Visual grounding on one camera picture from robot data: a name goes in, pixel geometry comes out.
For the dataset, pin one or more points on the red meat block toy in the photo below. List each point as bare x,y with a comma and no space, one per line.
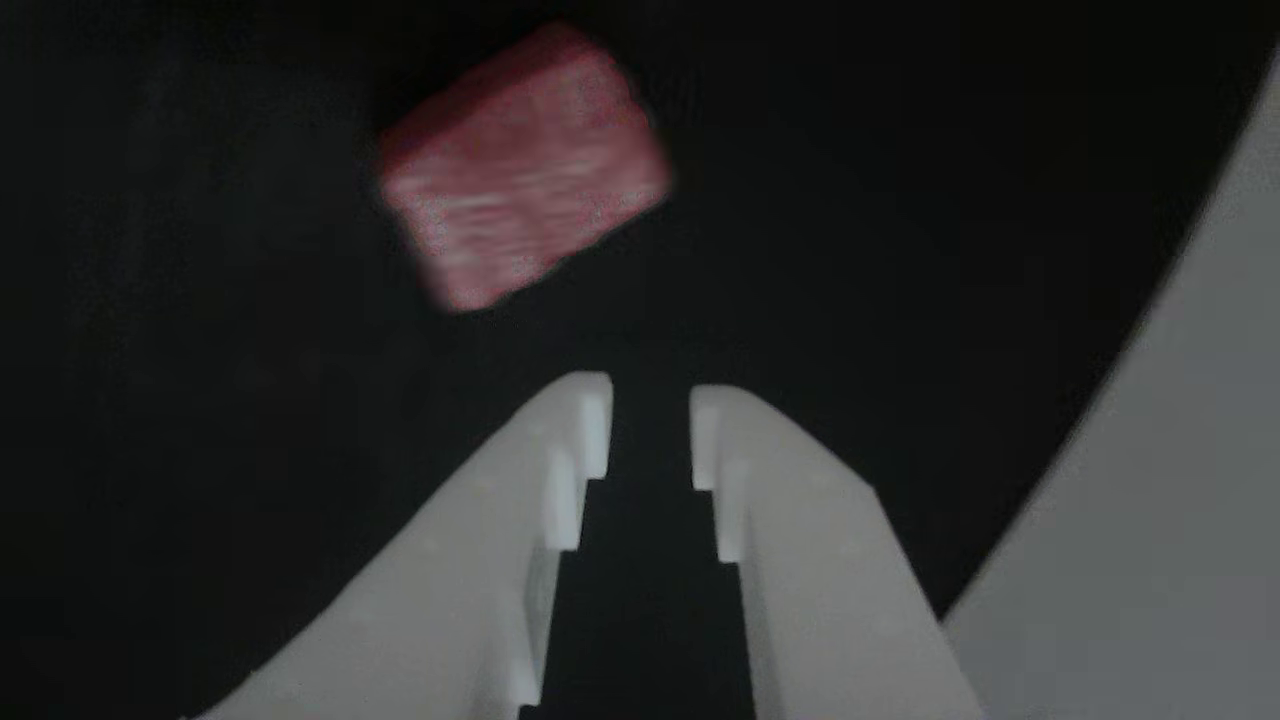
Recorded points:
520,170

